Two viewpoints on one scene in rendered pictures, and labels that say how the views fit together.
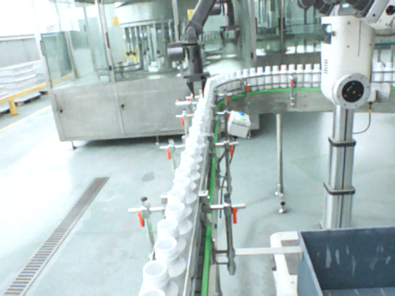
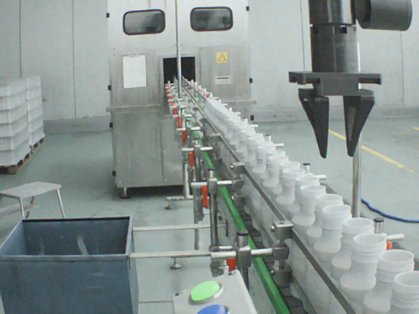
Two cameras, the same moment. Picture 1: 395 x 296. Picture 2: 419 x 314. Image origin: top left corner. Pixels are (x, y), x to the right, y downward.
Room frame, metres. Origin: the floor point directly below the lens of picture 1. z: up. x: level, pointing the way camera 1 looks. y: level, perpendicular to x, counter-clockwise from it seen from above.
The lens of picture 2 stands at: (1.91, -0.29, 1.35)
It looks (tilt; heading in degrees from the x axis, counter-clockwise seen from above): 10 degrees down; 169
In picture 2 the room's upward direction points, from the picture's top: 2 degrees counter-clockwise
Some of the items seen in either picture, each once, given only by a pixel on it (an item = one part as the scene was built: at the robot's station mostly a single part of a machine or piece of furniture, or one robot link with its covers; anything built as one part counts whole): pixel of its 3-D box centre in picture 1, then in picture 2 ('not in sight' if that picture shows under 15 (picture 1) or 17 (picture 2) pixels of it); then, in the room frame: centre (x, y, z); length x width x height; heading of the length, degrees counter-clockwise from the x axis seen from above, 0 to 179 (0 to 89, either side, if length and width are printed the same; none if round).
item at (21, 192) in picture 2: not in sight; (23, 211); (-2.52, -0.95, 0.21); 0.61 x 0.47 x 0.41; 47
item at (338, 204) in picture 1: (336, 218); not in sight; (1.45, -0.69, 0.49); 0.13 x 0.13 x 0.40; 84
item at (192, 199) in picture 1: (185, 211); (257, 176); (0.70, 0.04, 1.08); 0.06 x 0.06 x 0.17
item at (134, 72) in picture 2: not in sight; (134, 70); (-3.53, 0.09, 1.22); 0.23 x 0.03 x 0.32; 84
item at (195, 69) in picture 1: (195, 68); (334, 56); (1.29, -0.02, 1.35); 0.10 x 0.07 x 0.07; 84
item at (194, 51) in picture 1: (192, 52); (336, 5); (1.29, -0.02, 1.41); 0.07 x 0.06 x 0.07; 85
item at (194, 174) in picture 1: (190, 188); (266, 188); (0.81, 0.03, 1.08); 0.06 x 0.06 x 0.17
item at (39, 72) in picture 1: (37, 77); not in sight; (10.62, 4.91, 0.50); 1.23 x 1.05 x 1.00; 84
